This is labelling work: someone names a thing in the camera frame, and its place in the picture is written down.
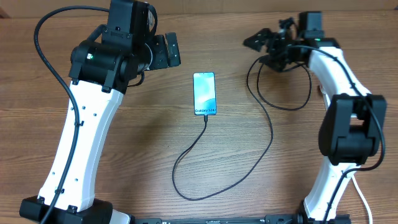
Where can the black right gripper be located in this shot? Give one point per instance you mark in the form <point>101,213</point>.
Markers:
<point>273,40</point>

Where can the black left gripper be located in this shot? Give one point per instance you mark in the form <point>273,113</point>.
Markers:
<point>161,59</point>

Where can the Samsung Galaxy smartphone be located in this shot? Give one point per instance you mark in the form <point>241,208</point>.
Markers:
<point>204,94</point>

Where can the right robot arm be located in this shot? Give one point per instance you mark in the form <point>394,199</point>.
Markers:
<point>351,131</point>

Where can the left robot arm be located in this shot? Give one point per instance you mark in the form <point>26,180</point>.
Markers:
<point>114,57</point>

